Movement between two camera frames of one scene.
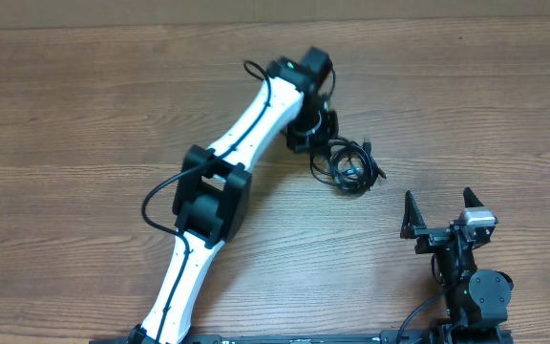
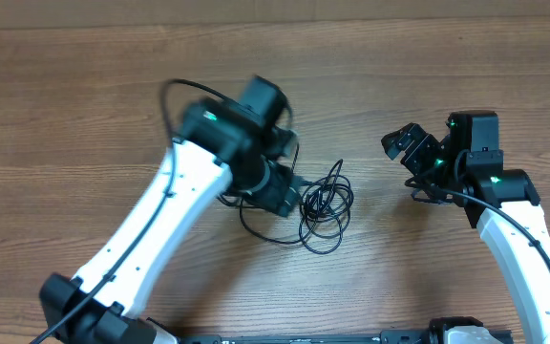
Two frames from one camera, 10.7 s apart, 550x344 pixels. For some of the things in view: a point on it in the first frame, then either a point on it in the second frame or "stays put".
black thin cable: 314,175 → 325,211
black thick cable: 355,186 → 325,212
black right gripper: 432,237 → 421,146
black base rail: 404,336 stays put
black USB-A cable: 367,147 → 240,203
